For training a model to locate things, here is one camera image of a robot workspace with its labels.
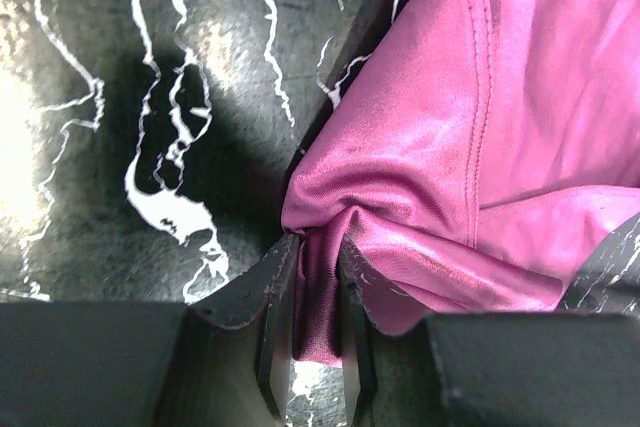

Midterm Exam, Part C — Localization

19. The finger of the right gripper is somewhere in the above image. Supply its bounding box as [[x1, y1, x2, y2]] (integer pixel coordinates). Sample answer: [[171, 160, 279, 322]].
[[557, 214, 640, 317]]

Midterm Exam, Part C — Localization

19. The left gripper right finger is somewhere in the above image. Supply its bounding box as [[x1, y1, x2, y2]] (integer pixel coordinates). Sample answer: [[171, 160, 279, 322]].
[[338, 238, 639, 426]]

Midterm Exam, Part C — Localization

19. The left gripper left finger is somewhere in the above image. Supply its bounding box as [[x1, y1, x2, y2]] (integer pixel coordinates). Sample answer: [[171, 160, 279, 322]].
[[1, 234, 300, 426]]

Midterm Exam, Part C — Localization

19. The purple cloth napkin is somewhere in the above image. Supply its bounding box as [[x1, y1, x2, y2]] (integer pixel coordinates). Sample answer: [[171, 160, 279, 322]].
[[281, 0, 639, 366]]

